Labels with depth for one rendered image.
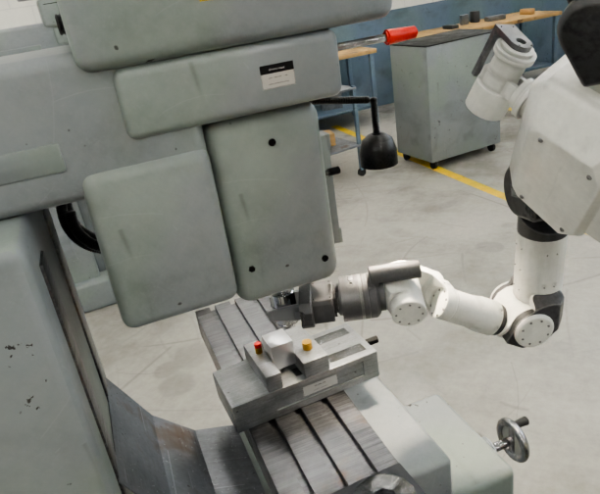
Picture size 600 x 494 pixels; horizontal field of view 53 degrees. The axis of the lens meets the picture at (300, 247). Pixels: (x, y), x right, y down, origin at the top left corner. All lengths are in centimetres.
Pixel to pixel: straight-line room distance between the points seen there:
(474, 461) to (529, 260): 53
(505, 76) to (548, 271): 40
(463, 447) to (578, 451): 117
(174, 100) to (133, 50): 8
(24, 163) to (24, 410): 33
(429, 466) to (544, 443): 138
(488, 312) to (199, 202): 61
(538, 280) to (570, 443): 154
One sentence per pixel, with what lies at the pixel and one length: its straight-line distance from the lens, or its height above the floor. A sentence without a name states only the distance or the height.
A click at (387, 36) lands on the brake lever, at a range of 99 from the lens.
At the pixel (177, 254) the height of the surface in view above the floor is 145.
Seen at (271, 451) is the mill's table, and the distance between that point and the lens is 128.
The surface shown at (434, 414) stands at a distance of 162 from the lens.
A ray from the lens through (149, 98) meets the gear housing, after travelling 88.
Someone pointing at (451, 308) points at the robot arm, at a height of 119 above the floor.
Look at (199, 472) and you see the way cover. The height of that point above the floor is 92.
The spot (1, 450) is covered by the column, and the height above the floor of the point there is 129.
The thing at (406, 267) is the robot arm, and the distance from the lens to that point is 111.
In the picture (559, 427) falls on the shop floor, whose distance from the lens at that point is 275.
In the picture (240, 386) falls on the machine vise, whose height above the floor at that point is 102.
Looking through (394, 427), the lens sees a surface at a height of 87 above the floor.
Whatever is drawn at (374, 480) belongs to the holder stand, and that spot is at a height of 115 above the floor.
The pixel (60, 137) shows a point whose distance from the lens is 89.
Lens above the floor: 181
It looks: 24 degrees down
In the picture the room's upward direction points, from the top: 9 degrees counter-clockwise
